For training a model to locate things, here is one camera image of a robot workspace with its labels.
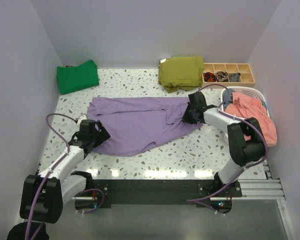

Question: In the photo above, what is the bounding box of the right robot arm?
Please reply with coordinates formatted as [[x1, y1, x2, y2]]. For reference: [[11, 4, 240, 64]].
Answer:
[[182, 92, 268, 197]]

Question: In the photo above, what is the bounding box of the orange black cloth roll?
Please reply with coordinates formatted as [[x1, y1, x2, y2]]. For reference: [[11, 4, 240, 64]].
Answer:
[[203, 72, 216, 83]]

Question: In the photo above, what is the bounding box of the dark grey cloth roll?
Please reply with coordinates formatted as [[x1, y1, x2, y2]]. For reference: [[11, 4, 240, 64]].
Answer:
[[228, 72, 241, 83]]

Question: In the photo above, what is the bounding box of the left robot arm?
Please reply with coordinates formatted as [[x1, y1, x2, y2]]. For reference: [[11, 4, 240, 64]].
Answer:
[[19, 119, 111, 224]]

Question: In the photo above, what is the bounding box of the wooden compartment box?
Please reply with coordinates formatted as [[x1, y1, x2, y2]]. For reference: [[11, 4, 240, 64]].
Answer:
[[202, 62, 256, 87]]

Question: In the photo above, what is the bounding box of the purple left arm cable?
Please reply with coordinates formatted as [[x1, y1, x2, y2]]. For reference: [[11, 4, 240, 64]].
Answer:
[[24, 113, 106, 240]]

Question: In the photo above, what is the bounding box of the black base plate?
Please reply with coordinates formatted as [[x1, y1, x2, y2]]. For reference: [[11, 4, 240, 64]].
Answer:
[[64, 178, 242, 215]]

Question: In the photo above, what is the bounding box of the patterned brown cloth roll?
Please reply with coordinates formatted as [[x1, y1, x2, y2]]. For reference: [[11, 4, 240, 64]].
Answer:
[[215, 71, 229, 82]]

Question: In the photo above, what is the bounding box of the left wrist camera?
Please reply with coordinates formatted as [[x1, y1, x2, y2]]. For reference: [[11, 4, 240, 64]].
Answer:
[[76, 113, 88, 126]]

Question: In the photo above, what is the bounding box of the folded olive green t-shirt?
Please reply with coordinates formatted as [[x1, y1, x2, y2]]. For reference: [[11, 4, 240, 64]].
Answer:
[[158, 56, 205, 93]]

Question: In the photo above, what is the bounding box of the white laundry basket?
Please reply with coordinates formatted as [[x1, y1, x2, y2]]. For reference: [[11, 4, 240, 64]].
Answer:
[[220, 86, 272, 151]]

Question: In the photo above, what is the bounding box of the purple t-shirt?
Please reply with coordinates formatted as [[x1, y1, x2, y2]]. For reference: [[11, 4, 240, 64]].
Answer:
[[87, 97, 201, 157]]

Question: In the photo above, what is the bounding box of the black cloth at corner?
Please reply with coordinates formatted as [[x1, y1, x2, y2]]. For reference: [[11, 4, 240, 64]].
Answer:
[[7, 222, 50, 240]]

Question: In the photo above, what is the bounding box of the pink t-shirt in basket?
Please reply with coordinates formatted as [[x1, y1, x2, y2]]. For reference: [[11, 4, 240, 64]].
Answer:
[[224, 91, 278, 147]]

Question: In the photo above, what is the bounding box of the aluminium rail frame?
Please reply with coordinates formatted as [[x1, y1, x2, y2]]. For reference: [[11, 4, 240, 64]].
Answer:
[[13, 147, 297, 240]]

